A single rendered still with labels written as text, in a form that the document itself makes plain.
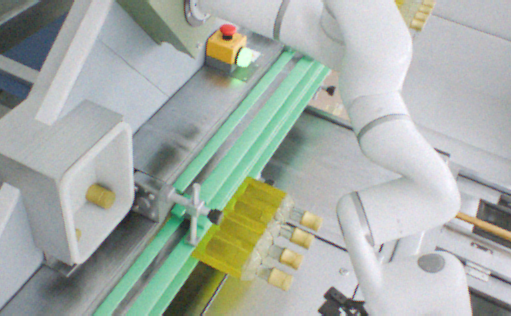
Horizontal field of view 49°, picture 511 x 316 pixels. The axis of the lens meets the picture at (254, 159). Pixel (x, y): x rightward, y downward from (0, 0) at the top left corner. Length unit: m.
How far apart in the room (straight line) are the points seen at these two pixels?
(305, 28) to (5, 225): 0.57
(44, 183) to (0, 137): 0.11
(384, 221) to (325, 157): 0.85
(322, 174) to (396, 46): 0.84
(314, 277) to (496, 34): 6.23
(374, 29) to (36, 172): 0.53
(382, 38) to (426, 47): 6.77
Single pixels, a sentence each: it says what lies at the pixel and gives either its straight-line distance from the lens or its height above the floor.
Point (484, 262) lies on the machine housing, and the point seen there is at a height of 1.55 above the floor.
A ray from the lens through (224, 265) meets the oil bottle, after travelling 1.17.
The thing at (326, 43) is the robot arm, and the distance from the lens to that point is 0.93.
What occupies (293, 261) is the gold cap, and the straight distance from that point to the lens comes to 1.18.
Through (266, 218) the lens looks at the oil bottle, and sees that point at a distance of 1.22.
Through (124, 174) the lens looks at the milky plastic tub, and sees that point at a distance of 1.04.
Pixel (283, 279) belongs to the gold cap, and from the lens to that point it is 1.15.
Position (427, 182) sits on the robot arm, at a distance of 0.81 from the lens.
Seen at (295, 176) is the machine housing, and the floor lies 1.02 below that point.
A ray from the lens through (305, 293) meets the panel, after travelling 1.31.
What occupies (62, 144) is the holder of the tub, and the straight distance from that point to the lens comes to 0.92.
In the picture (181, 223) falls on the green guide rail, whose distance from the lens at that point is 1.18.
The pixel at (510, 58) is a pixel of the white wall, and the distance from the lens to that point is 7.50.
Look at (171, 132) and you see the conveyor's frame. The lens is 1.19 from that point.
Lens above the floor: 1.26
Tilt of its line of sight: 13 degrees down
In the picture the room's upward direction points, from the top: 113 degrees clockwise
